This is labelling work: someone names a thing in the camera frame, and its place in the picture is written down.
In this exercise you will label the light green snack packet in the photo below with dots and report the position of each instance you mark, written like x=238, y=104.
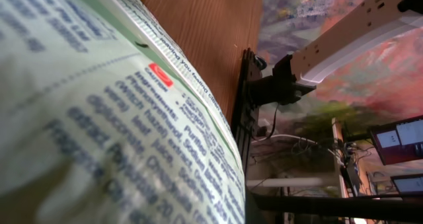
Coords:
x=104, y=120

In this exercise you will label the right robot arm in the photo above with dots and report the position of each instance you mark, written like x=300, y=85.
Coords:
x=369, y=24

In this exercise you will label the dark monitor screen upper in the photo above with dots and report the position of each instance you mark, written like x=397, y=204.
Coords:
x=399, y=141

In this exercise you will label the dark monitor screen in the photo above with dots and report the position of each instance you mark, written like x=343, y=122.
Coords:
x=399, y=141
x=408, y=184

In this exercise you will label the dark monitor screen lower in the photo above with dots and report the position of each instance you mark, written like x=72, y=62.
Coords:
x=408, y=184

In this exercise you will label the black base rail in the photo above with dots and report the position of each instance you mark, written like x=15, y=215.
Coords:
x=244, y=122

